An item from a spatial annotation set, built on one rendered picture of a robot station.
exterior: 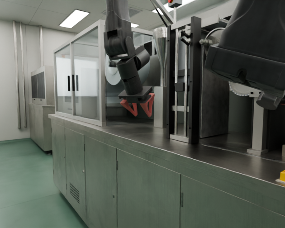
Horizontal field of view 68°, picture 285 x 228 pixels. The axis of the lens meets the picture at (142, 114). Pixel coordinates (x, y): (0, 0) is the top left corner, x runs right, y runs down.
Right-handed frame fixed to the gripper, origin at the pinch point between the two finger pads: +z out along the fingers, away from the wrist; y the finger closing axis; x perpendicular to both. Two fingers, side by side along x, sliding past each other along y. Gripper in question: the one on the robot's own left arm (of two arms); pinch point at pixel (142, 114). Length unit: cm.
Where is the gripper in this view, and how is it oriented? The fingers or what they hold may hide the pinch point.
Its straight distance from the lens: 73.9
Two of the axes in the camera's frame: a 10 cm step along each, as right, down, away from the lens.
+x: -5.0, 5.5, -6.7
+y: -8.2, -0.5, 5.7
